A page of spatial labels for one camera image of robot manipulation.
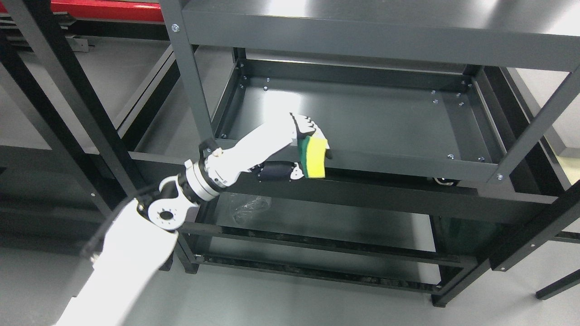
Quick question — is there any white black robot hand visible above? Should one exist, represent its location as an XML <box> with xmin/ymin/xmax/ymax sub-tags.
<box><xmin>204</xmin><ymin>113</ymin><xmax>333</xmax><ymax>187</ymax></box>

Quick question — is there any green yellow sponge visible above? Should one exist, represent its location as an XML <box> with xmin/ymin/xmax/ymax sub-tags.
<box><xmin>298</xmin><ymin>136</ymin><xmax>328</xmax><ymax>179</ymax></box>

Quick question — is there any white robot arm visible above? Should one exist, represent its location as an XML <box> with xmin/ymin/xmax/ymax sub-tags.
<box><xmin>56</xmin><ymin>158</ymin><xmax>238</xmax><ymax>326</ymax></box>

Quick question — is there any grey metal shelf cart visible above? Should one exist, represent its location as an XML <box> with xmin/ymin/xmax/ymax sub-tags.
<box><xmin>161</xmin><ymin>0</ymin><xmax>579</xmax><ymax>183</ymax></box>

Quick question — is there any black metal shelf rack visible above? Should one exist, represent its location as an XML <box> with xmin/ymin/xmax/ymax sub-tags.
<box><xmin>1</xmin><ymin>0</ymin><xmax>579</xmax><ymax>307</ymax></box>

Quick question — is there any clear plastic bag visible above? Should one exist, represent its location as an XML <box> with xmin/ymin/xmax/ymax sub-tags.
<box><xmin>227</xmin><ymin>193</ymin><xmax>272</xmax><ymax>225</ymax></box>

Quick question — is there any red metal beam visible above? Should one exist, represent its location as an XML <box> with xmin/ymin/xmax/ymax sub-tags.
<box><xmin>50</xmin><ymin>0</ymin><xmax>164</xmax><ymax>22</ymax></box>

